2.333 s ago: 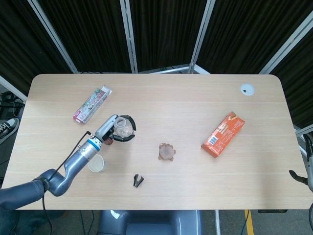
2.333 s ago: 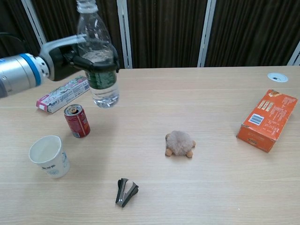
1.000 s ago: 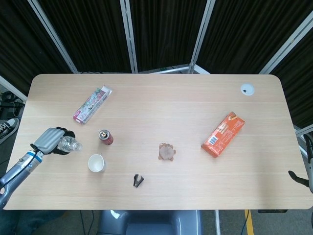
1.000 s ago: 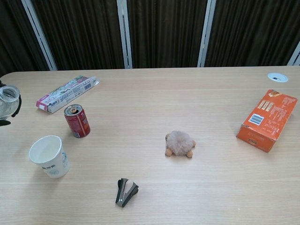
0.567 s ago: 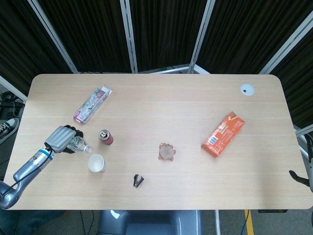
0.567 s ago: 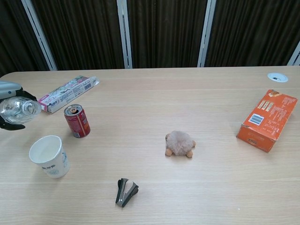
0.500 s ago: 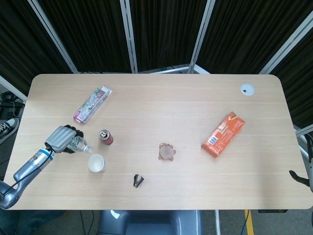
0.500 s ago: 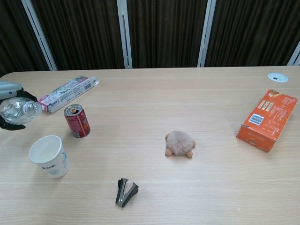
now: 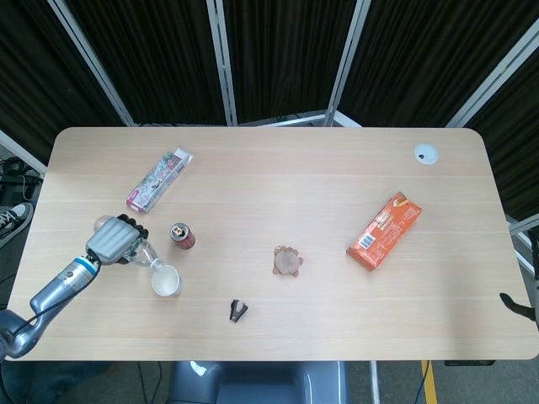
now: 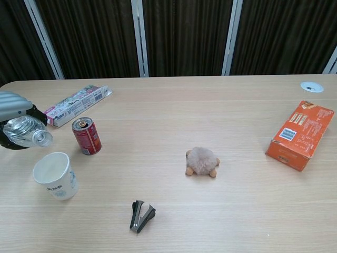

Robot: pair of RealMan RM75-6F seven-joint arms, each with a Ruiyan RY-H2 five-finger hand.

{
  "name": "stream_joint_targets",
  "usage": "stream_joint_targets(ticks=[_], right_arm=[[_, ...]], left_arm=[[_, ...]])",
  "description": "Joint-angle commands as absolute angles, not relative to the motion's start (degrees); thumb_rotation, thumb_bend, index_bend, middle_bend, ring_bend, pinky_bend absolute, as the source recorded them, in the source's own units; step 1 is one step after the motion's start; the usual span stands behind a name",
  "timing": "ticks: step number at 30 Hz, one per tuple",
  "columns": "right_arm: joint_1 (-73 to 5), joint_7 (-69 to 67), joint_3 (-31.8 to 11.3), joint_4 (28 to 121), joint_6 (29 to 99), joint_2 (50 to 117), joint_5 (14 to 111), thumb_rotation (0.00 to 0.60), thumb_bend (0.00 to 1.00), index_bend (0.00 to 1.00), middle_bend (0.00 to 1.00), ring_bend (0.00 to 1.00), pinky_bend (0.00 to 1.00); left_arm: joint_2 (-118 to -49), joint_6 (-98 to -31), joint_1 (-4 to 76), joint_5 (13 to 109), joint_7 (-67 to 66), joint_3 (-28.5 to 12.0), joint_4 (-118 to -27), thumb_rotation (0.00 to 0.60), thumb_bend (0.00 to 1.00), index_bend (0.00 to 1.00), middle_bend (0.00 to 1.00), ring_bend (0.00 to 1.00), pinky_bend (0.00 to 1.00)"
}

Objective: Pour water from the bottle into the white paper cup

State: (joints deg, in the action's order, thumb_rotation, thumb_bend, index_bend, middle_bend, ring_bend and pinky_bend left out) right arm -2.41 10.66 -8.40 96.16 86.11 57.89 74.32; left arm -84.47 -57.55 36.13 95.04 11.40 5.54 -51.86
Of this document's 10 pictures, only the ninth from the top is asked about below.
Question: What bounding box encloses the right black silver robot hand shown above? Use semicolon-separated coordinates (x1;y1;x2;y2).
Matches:
499;230;539;325

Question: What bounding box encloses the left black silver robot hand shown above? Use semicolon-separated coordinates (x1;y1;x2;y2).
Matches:
86;214;151;266

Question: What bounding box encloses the transparent plastic water bottle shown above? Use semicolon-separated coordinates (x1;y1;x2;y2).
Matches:
93;215;164;273

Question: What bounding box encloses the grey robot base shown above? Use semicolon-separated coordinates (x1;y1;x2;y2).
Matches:
168;359;350;404

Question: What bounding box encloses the white paper cup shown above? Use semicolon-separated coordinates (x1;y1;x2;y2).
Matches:
151;264;183;297

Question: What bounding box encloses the red drink can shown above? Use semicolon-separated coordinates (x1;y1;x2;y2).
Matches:
169;222;196;251

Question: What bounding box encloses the floral printed long carton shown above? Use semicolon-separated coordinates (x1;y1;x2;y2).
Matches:
125;145;195;215

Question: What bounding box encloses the black white sneaker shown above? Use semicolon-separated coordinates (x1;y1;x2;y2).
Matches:
0;201;35;249

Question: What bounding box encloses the black binder clip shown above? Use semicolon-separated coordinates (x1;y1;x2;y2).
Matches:
228;298;249;324

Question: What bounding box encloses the orange snack package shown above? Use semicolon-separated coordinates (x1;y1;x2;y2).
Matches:
345;191;423;273

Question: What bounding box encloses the white table leg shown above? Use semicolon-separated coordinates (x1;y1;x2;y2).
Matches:
368;360;382;404

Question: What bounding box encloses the black folding screen panel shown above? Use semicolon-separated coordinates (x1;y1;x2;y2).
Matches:
0;0;131;169
205;0;371;126
446;24;539;237
323;0;539;128
48;0;239;127

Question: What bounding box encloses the brown turtle figurine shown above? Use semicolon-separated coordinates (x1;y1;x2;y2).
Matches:
272;245;305;278

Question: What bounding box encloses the black equipment with cables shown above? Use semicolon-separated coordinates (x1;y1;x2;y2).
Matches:
0;155;45;204

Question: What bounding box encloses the white cable grommet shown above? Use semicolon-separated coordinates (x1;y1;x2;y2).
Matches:
413;143;439;166

